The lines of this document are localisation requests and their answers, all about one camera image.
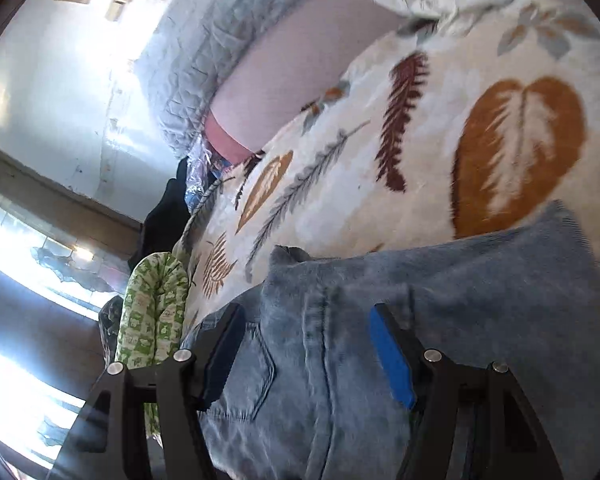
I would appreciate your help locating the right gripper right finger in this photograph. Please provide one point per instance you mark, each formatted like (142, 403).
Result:
(479, 414)

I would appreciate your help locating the blue denim jeans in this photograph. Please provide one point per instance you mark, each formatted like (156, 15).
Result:
(477, 359)

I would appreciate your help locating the black clothing pile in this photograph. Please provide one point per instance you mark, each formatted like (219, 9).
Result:
(165, 224)

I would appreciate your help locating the green white rolled quilt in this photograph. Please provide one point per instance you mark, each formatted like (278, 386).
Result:
(152, 314)

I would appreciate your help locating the camouflage garment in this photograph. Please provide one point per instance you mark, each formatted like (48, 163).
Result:
(109, 318)

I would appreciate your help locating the leaf print blanket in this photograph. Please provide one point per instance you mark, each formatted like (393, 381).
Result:
(427, 140)

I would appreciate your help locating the grey quilted pillow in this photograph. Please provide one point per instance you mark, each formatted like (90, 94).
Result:
(195, 47)

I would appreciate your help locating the pink bolster cushion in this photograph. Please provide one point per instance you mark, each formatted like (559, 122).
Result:
(294, 63)

